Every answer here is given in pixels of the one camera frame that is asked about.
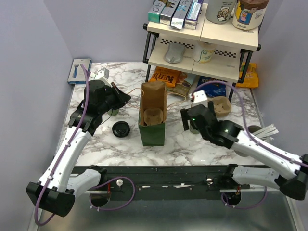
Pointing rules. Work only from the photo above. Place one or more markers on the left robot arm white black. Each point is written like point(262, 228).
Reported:
point(56, 191)

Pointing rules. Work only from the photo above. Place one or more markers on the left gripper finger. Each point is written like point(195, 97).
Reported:
point(117, 104)
point(121, 98)

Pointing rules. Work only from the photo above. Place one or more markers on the teal toothpaste box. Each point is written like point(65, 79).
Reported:
point(155, 10)

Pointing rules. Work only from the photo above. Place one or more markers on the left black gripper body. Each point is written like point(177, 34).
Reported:
point(109, 95)

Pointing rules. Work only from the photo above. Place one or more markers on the brown paper bag green side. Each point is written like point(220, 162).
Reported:
point(153, 95)

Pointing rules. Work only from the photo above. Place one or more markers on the grey cup with straws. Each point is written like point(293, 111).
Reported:
point(263, 133)

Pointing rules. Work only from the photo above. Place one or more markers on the yellow snack bag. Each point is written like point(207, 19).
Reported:
point(251, 78)

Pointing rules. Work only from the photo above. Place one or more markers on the black plastic lid stack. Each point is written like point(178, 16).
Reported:
point(121, 129)

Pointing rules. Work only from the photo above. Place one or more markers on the silver blue toothpaste box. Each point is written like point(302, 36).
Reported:
point(179, 16)

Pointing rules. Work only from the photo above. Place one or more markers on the white blue toothpaste box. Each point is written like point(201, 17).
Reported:
point(193, 14)

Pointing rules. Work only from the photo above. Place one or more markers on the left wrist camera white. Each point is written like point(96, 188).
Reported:
point(102, 74)

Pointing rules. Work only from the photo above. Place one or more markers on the orange kettle chips bag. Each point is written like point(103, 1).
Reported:
point(168, 76)

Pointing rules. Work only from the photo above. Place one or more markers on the white paper roll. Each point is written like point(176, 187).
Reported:
point(203, 51)

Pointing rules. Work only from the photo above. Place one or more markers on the green paper cup stack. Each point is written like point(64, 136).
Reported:
point(113, 112)

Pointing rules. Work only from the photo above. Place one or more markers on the single green paper cup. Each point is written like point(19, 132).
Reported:
point(192, 129)

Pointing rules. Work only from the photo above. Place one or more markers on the cream black tiered shelf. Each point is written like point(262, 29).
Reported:
point(218, 51)

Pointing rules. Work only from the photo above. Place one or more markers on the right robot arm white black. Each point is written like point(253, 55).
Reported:
point(285, 171)

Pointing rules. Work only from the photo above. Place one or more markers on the blue doritos chips bag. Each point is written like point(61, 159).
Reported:
point(211, 89)

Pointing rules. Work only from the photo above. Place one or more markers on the grey cartoon mug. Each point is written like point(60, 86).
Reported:
point(219, 11)

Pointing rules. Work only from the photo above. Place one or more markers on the blue razor package box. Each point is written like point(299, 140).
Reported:
point(76, 75)

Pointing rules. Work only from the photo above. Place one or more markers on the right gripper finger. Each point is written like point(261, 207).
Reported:
point(211, 107)
point(185, 118)

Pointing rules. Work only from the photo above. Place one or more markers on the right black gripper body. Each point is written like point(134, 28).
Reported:
point(204, 133)

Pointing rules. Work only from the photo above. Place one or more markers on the brown pulp cup carrier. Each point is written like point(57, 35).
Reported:
point(153, 116)
point(222, 106)

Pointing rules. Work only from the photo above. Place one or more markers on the white cartoon canister brown lid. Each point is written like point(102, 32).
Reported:
point(249, 14)

